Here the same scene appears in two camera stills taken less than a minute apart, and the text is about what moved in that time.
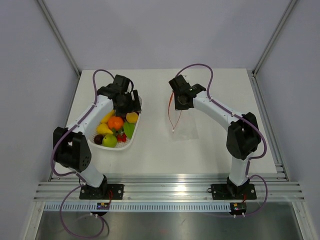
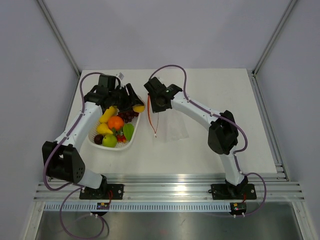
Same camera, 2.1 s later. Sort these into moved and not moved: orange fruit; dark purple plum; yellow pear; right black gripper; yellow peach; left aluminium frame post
Moved: right black gripper; yellow peach
Not moved: dark purple plum; left aluminium frame post; yellow pear; orange fruit
